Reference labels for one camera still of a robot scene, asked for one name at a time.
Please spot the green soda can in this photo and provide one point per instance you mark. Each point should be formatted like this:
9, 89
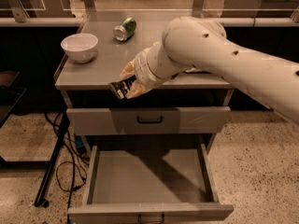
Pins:
125, 29

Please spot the grey background desk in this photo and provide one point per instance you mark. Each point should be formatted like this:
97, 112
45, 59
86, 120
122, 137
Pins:
259, 8

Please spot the black rxbar chocolate bar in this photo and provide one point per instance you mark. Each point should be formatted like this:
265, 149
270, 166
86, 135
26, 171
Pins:
121, 88

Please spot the open middle drawer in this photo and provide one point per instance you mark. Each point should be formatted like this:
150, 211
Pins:
122, 184

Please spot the white bowl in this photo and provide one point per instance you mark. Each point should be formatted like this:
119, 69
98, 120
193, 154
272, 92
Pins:
81, 48

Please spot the brown yellow chip bag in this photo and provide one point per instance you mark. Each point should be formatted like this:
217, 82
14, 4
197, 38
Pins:
194, 71

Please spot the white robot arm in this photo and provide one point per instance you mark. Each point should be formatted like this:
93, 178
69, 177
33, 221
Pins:
189, 42

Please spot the black side table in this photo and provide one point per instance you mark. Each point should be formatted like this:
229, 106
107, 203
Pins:
24, 136

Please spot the black middle drawer handle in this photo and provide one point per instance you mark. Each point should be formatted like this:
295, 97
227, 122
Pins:
150, 219

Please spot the grey drawer cabinet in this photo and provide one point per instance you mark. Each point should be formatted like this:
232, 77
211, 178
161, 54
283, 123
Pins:
86, 85

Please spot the black drawer handle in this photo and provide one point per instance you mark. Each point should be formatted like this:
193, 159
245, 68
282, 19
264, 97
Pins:
150, 219
149, 121

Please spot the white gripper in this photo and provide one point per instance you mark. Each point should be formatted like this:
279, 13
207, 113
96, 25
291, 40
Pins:
140, 71

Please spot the closed top drawer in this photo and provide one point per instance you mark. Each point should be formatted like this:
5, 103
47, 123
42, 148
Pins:
117, 121

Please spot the black top drawer handle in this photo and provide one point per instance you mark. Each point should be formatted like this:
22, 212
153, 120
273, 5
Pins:
149, 121

